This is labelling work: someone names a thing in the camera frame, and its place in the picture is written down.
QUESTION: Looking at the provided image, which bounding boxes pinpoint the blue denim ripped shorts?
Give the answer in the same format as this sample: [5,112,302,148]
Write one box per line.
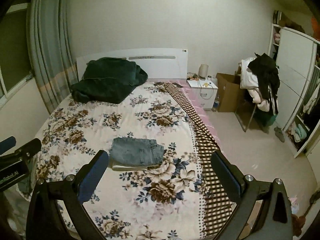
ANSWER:
[110,137,164,166]

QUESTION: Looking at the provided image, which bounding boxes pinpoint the brown checkered sheet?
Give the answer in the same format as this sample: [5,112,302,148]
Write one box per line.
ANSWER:
[155,82,232,239]

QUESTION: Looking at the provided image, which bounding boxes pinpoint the folded white pants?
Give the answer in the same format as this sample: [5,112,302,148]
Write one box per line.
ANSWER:
[111,161,160,171]

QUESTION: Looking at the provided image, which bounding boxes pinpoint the floral bed blanket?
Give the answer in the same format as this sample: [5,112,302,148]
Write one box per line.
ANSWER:
[32,82,221,239]

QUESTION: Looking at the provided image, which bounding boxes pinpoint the pink bed sheet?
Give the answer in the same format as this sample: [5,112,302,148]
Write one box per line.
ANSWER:
[172,79,220,146]

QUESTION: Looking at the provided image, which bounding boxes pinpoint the chair with piled clothes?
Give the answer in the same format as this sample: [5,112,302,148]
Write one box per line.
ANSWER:
[239,54,280,133]

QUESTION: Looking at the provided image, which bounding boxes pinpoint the brown cardboard box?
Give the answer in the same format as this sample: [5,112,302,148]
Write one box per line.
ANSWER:
[216,73,242,112]

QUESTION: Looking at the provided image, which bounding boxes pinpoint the white nightstand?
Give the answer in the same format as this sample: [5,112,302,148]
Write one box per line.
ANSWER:
[187,79,218,110]

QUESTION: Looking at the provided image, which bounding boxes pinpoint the dark green blanket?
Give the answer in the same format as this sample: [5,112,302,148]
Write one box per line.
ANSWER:
[71,57,148,104]

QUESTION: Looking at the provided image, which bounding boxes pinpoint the white wardrobe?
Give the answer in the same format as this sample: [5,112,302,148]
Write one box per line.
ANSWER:
[268,10,319,157]

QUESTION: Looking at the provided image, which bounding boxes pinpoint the beige table lamp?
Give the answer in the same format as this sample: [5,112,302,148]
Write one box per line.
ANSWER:
[198,64,209,80]

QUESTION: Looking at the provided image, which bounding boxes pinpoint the green striped curtain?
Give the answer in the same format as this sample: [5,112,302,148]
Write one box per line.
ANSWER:
[27,0,78,113]

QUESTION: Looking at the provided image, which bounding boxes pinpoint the white bed headboard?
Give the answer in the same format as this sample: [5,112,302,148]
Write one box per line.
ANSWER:
[76,48,188,79]

